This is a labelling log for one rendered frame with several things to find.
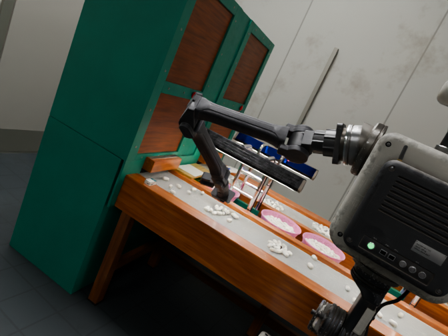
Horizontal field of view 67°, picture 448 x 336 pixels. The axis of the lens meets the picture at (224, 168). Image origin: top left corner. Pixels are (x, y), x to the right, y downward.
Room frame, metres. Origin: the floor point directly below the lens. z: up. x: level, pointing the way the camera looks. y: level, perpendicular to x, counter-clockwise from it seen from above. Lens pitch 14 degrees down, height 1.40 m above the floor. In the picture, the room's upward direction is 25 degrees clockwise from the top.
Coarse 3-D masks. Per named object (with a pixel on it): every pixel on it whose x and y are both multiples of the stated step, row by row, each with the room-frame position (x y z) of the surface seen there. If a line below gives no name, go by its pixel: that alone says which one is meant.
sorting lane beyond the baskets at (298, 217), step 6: (240, 180) 2.57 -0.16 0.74; (240, 186) 2.41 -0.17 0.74; (246, 186) 2.48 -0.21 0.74; (246, 192) 2.33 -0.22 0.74; (252, 192) 2.40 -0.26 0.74; (258, 198) 2.32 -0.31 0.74; (270, 198) 2.46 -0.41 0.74; (282, 204) 2.45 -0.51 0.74; (288, 210) 2.36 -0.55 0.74; (294, 210) 2.43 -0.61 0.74; (294, 216) 2.29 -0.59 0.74; (300, 216) 2.35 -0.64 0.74; (300, 222) 2.22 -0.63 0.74; (306, 222) 2.28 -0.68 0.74; (312, 222) 2.34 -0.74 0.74; (312, 228) 2.21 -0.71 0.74
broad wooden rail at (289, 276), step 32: (128, 192) 1.60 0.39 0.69; (160, 192) 1.59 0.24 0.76; (160, 224) 1.53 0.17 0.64; (192, 224) 1.48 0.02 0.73; (192, 256) 1.46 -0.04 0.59; (224, 256) 1.42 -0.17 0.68; (256, 256) 1.38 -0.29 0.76; (256, 288) 1.36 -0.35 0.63; (288, 288) 1.33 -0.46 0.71; (320, 288) 1.35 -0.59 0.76; (288, 320) 1.31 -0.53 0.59
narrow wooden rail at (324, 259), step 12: (192, 180) 1.98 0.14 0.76; (204, 192) 1.93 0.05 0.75; (228, 204) 1.88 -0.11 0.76; (252, 216) 1.84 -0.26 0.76; (264, 228) 1.80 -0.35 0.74; (276, 228) 1.82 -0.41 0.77; (288, 240) 1.76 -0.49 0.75; (312, 252) 1.72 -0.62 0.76; (336, 264) 1.70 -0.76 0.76; (348, 276) 1.66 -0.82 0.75; (408, 312) 1.56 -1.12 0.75; (420, 312) 1.58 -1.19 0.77; (432, 324) 1.53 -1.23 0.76
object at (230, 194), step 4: (216, 188) 1.56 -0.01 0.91; (212, 192) 1.54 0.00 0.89; (216, 192) 1.54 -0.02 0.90; (228, 192) 1.51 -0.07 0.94; (232, 192) 1.55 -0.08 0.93; (216, 196) 1.53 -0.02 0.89; (220, 196) 1.51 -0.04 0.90; (224, 196) 1.51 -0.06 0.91; (228, 196) 1.53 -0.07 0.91; (232, 196) 1.53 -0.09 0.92; (224, 200) 1.52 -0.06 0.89; (228, 200) 1.52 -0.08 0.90
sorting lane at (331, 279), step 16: (144, 176) 1.76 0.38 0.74; (160, 176) 1.87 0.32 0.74; (176, 192) 1.75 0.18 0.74; (192, 192) 1.85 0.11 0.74; (224, 224) 1.62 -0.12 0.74; (240, 224) 1.71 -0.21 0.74; (256, 224) 1.82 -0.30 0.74; (256, 240) 1.60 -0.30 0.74; (272, 240) 1.69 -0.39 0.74; (304, 256) 1.68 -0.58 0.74; (304, 272) 1.49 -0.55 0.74; (320, 272) 1.57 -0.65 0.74; (336, 272) 1.66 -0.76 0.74; (336, 288) 1.48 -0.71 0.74; (352, 288) 1.56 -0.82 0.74; (352, 304) 1.39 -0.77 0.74; (384, 320) 1.38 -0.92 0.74; (400, 320) 1.45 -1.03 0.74; (416, 320) 1.53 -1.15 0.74
